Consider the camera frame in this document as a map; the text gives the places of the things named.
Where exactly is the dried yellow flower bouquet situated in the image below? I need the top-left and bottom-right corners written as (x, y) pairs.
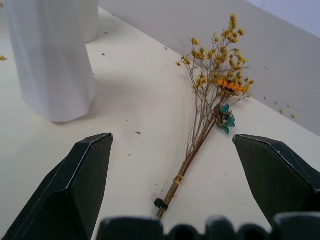
top-left (154, 13), bottom-right (255, 219)

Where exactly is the tall white ribbed vase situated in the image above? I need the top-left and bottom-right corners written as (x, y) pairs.
top-left (4, 0), bottom-right (98, 123)

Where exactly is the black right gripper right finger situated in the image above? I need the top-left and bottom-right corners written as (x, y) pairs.
top-left (232, 133), bottom-right (320, 232)

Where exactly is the white cylindrical vase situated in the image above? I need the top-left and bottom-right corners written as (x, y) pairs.
top-left (79, 0), bottom-right (99, 43)

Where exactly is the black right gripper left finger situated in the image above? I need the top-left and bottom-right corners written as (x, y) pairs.
top-left (1, 132), bottom-right (114, 240)

